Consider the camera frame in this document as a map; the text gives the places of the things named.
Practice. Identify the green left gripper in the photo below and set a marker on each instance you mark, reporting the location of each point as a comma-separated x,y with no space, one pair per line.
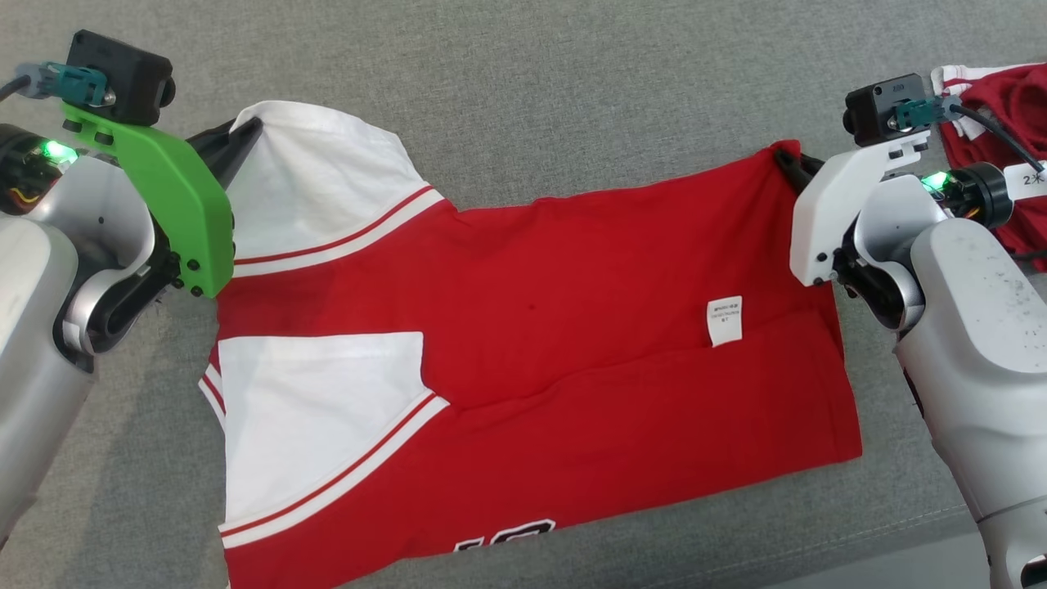
184,213

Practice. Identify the red shorts with white trim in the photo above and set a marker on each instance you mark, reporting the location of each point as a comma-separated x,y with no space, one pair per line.
1010,98

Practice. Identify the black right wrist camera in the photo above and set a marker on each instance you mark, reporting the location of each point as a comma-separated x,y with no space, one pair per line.
879,110

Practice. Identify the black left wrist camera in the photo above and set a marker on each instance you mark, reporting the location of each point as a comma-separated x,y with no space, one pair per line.
123,74

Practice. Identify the red jersey with white sleeves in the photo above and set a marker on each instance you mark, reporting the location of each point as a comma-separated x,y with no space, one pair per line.
532,327

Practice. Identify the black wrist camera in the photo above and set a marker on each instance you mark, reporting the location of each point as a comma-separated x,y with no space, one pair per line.
879,110
123,74

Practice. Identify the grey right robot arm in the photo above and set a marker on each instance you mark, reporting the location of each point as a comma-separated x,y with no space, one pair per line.
973,343

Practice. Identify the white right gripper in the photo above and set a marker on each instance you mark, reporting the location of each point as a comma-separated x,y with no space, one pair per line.
826,213

